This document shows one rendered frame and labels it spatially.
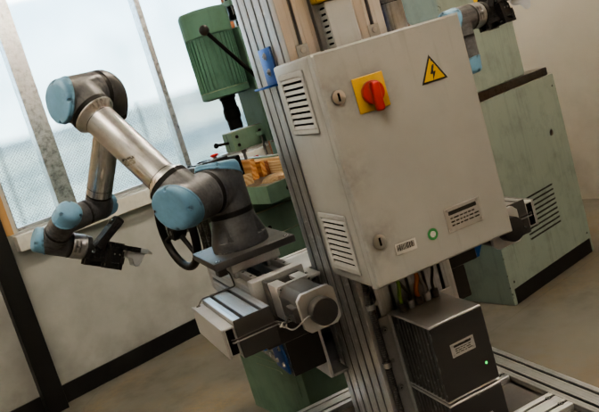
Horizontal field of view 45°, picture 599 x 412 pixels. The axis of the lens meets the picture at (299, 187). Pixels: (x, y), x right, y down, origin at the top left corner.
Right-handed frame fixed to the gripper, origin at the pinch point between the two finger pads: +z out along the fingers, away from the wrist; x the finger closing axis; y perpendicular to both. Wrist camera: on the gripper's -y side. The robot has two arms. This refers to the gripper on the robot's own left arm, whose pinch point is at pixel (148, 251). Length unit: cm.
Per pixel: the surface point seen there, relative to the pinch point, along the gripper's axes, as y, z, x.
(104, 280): 19, 36, -143
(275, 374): 37, 60, -7
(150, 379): 61, 58, -115
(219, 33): -77, 13, -4
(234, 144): -42, 28, -9
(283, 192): -24.9, 31.1, 24.6
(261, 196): -22.5, 26.0, 20.1
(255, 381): 43, 63, -26
